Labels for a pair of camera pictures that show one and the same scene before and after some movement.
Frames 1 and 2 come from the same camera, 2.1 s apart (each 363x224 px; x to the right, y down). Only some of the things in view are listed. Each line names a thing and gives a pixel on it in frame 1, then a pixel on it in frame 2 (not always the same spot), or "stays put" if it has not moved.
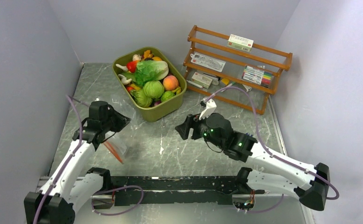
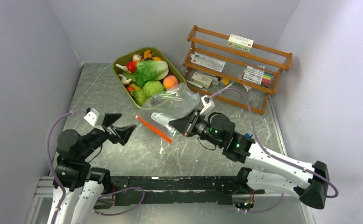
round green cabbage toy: (153, 89) stays put
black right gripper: (194, 126) stays put
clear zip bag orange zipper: (116, 145) -> (159, 108)
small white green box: (201, 80) stays put
